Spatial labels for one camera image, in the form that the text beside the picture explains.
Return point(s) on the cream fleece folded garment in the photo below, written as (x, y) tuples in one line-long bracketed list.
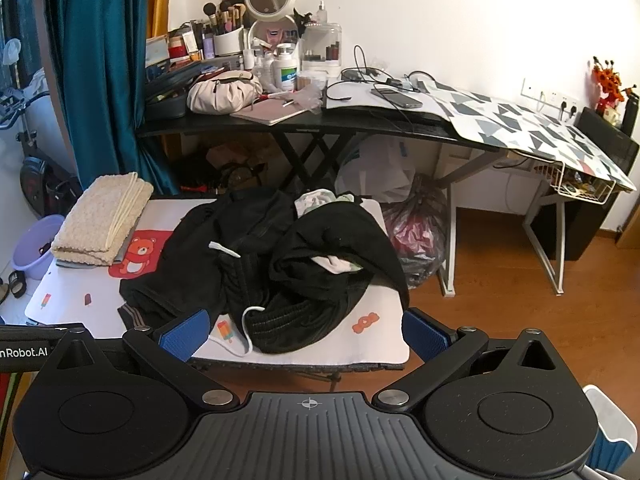
[(95, 220)]

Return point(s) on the clear spray bottle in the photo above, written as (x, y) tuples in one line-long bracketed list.
[(321, 12)]

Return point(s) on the black cross-leg stand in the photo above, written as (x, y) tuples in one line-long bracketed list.
[(312, 160)]

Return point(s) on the pink notebook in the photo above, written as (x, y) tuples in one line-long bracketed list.
[(275, 110)]

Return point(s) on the dark transparent plastic bag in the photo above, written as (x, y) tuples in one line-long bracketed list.
[(417, 230)]

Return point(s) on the black power adapter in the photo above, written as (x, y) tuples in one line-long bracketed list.
[(352, 74)]

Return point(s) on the beige pouch bag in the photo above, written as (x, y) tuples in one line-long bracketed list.
[(225, 92)]

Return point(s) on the white hanging cloth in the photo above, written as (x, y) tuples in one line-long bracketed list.
[(11, 50)]

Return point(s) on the grey smartphone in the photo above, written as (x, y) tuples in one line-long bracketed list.
[(397, 98)]

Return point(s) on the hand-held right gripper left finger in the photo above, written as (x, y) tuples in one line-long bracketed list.
[(182, 335)]

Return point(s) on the teal curtain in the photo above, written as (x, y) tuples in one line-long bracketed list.
[(100, 60)]

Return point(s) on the black crumpled garment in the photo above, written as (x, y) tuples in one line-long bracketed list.
[(345, 240)]

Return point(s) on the white cartoon printed mat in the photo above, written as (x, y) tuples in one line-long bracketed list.
[(75, 300)]

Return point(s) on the white makeup brush holder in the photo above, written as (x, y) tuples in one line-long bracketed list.
[(227, 42)]

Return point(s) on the black pants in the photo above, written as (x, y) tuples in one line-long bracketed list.
[(295, 327)]

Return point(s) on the black cabinet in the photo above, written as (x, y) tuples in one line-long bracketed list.
[(575, 230)]

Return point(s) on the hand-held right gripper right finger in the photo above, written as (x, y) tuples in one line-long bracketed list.
[(430, 335)]

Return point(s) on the brown cardboard box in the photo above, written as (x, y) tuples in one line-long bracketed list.
[(235, 157)]

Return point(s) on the white plastic bag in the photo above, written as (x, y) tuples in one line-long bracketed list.
[(375, 170)]

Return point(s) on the white green garment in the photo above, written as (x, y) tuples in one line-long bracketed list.
[(320, 200)]

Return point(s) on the white blue plastic basket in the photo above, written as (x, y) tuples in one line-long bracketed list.
[(607, 425)]

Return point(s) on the white wall socket plate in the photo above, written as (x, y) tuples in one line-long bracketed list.
[(547, 97)]

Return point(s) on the row of cosmetic tubes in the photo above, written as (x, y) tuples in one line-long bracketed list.
[(192, 40)]

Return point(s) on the white arched cosmetic organizer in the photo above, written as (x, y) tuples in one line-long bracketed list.
[(272, 35)]

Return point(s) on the black wall plug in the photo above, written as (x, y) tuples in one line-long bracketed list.
[(570, 110)]

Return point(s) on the white desk board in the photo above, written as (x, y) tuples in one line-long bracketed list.
[(355, 100)]

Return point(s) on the clear acrylic cosmetic organizer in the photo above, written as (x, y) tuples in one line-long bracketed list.
[(320, 45)]

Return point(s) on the black makeup bag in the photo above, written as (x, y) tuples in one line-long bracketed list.
[(165, 95)]

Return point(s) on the orange artificial flowers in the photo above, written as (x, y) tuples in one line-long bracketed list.
[(607, 82)]

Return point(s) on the purple plastic basin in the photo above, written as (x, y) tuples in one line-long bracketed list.
[(35, 240)]

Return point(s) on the bunch of makeup brushes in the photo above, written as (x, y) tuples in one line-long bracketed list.
[(225, 17)]

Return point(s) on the exercise bike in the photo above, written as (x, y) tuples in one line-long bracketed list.
[(35, 170)]

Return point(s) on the black desk white legs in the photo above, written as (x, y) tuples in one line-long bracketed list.
[(350, 127)]

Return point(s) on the white pump lotion bottle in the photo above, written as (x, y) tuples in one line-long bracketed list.
[(286, 72)]

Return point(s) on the black hair clip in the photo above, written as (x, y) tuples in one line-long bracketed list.
[(302, 20)]

